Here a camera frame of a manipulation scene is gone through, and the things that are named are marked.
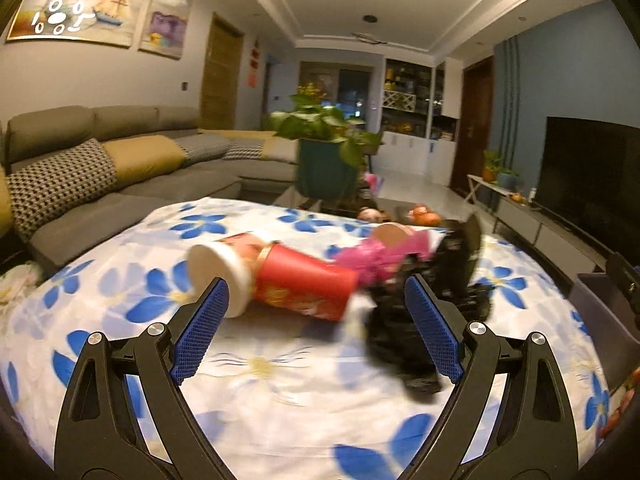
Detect sailboat painting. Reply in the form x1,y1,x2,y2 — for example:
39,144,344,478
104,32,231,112
5,0,154,50

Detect purple painting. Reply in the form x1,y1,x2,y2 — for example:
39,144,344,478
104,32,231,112
137,0,195,61

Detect yellow sofa blanket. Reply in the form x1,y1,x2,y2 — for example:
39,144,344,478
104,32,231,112
199,129,302,164

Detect yellow flower bouquet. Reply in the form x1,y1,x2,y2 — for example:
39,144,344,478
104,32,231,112
296,82,327,107

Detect small round pale object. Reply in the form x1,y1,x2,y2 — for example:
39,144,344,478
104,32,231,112
357,207,394,224

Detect grey television cabinet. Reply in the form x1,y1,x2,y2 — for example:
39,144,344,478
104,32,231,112
491,191,617,272

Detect large houndstooth pillow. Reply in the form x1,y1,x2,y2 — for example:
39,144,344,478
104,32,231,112
7,138,119,244

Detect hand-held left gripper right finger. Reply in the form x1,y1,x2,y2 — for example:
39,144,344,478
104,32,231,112
395,275,578,480

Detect pink paper cup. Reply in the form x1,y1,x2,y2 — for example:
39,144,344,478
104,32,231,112
374,223,435,262

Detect bag of oranges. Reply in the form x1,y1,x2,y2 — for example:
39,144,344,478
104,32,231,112
406,203,444,227

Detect black plastic bag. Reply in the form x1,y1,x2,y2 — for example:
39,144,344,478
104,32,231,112
360,212,497,397

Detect grey plastic waste bin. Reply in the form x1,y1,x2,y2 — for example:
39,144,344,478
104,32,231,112
567,272,640,392

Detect white side table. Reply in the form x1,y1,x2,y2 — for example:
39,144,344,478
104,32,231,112
466,173,517,207

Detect mustard yellow pillow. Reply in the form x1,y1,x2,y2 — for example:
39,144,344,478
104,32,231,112
102,134,189,182
0,174,16,232

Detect pale floral cloth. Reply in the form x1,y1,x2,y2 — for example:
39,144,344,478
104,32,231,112
0,261,44,307

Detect white display cabinet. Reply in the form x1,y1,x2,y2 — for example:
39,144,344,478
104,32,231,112
374,56,464,187

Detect person's right hand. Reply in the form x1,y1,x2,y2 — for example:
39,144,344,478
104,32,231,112
600,366,640,437

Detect red gold-rimmed paper cup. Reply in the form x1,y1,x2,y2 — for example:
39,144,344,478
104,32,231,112
251,241,359,324

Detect light wooden door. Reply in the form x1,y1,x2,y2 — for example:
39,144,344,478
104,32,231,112
200,11,246,132

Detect grey sectional sofa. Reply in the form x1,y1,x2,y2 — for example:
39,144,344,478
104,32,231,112
0,105,302,272

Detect red wall decorations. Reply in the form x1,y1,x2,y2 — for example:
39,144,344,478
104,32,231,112
247,37,262,87

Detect potted plant teal pot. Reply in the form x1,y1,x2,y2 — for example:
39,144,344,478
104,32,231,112
269,92,387,200

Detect small houndstooth pillow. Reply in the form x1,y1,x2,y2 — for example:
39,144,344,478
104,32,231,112
224,140,267,162
175,137,234,164

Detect pink plastic bag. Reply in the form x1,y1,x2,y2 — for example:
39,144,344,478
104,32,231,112
334,232,435,287

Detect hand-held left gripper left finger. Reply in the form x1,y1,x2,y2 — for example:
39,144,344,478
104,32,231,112
54,277,236,480

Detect flat screen television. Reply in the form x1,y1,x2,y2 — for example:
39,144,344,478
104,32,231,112
536,116,640,267

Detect small plant orange pot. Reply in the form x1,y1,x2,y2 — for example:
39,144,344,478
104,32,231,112
481,149,502,184

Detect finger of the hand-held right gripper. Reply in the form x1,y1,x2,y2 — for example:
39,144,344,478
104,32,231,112
606,252,640,315

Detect dark wooden door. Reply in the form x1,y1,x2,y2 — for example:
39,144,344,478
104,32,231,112
449,54,497,194

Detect small plant teal pot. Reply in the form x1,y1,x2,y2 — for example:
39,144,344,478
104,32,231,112
497,167,522,192

